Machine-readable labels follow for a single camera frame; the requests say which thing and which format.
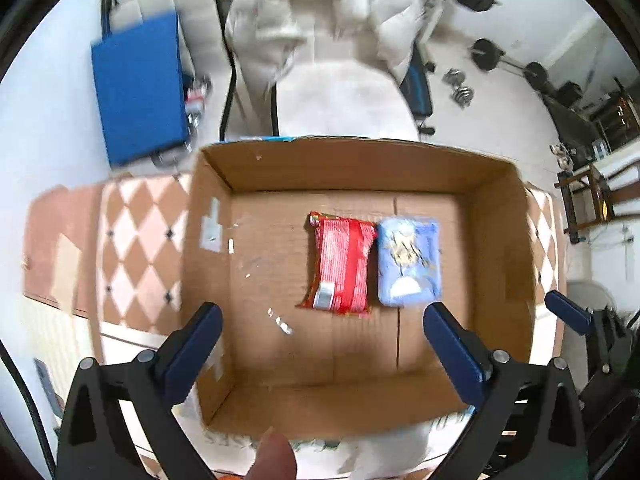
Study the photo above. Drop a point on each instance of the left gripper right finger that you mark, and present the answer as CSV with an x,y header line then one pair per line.
x,y
526,421

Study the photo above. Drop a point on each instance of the light blue tissue packet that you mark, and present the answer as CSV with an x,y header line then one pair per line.
x,y
409,273

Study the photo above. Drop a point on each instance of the black barbell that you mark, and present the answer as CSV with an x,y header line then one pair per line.
x,y
487,56

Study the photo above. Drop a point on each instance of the dark wooden shelf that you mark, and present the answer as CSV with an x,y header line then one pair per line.
x,y
605,200

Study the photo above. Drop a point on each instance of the chrome dumbbell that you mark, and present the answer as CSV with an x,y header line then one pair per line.
x,y
461,94

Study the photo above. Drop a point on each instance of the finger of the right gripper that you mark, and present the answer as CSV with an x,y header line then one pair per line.
x,y
568,312

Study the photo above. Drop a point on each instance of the operator thumb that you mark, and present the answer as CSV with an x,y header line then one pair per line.
x,y
275,459

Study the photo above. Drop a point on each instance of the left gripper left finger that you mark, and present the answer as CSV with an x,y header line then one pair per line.
x,y
95,442

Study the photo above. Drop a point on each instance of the white armchair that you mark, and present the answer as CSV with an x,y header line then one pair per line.
x,y
297,60

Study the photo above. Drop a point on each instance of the open cardboard box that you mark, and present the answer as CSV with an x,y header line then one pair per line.
x,y
283,236

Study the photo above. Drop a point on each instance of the red mesh packet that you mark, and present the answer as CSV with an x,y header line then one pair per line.
x,y
340,281

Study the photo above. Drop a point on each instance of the white puffer jacket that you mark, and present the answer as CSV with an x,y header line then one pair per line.
x,y
386,39

